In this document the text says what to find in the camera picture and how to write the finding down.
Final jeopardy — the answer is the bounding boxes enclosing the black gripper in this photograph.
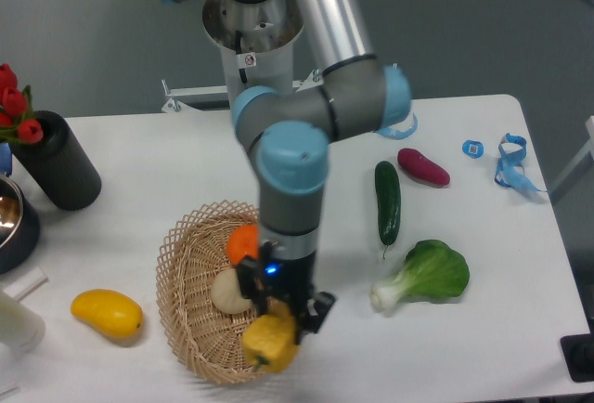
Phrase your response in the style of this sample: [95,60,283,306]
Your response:
[235,241,335,345]

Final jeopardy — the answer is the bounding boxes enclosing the yellow bell pepper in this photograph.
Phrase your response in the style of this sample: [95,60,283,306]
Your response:
[241,302,299,373]

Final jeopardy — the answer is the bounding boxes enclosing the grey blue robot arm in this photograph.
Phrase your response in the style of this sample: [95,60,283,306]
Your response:
[166,0,411,339]

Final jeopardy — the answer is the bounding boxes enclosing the woven wicker basket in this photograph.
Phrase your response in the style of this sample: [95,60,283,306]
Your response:
[156,201,266,384]

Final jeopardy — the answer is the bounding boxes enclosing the white steamed bun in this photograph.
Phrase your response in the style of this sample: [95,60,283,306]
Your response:
[211,268,252,315]

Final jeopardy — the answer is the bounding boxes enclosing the orange fruit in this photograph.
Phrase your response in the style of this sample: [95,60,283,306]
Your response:
[226,224,259,266]

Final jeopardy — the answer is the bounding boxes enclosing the green bok choy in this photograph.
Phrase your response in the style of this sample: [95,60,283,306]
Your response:
[369,240,471,312]

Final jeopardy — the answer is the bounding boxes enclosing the dark green cucumber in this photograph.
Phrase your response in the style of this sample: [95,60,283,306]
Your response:
[374,161,402,258]

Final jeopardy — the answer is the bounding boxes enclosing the yellow mango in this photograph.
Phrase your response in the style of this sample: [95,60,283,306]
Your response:
[71,289,144,340]

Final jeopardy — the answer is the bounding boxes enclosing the purple sweet potato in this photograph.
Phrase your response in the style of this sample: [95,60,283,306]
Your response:
[397,148,450,188]

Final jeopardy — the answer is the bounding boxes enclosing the curved blue tape strip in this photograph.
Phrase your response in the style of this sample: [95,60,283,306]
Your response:
[375,112,418,140]

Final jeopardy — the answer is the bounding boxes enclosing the round blue sticker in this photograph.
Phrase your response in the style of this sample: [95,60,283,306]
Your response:
[462,140,484,160]

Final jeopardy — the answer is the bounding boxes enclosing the white paper box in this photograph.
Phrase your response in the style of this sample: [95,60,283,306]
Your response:
[1,266,48,301]

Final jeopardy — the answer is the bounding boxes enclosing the crumpled blue ribbon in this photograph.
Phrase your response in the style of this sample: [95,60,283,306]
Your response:
[494,133,547,193]

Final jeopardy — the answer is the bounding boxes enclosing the black cylindrical vase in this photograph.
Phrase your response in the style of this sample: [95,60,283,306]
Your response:
[10,110,102,211]

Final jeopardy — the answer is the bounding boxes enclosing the white plastic bottle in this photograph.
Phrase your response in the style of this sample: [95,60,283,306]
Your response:
[1,291,45,352]

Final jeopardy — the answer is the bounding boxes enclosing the black metal pot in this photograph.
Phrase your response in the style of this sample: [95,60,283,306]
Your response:
[1,175,41,274]

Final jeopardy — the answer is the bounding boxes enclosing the black device at edge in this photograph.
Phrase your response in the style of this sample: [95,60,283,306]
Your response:
[560,333,593,383]

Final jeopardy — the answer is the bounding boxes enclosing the red tulip bouquet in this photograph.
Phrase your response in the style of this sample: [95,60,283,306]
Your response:
[1,63,44,145]

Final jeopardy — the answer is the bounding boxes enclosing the white metal base frame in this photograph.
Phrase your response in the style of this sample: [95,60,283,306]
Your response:
[161,68,324,113]

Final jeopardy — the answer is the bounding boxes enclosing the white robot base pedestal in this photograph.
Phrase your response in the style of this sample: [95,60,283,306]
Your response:
[202,0,303,102]

